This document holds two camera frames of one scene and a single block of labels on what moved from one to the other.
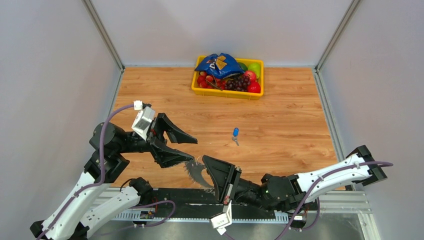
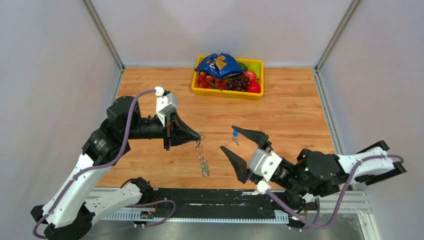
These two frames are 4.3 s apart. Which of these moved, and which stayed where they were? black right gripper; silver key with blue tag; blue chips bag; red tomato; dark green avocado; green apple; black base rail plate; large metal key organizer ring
Moved: black right gripper; large metal key organizer ring
Stayed: blue chips bag; dark green avocado; black base rail plate; silver key with blue tag; red tomato; green apple
